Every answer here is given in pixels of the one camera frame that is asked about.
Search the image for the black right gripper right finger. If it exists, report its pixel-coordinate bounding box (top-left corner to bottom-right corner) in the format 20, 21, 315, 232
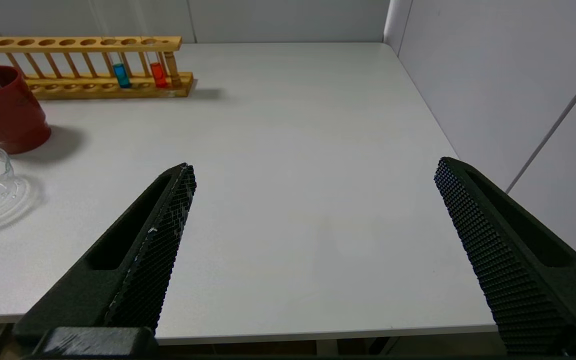
434, 157, 576, 357

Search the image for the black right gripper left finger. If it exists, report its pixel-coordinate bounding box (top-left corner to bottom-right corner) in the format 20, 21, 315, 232
13, 162, 198, 347

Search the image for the blue pigment test tube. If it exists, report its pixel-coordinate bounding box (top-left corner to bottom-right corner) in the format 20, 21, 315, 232
88, 0, 132, 90

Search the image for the red pigment test tube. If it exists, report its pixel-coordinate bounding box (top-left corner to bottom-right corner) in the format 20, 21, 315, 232
133, 0, 169, 89

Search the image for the wooden test tube rack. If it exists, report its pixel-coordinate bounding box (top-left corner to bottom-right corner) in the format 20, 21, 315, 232
0, 35, 195, 100

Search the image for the red cup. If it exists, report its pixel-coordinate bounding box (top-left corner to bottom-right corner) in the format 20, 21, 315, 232
0, 66, 52, 155

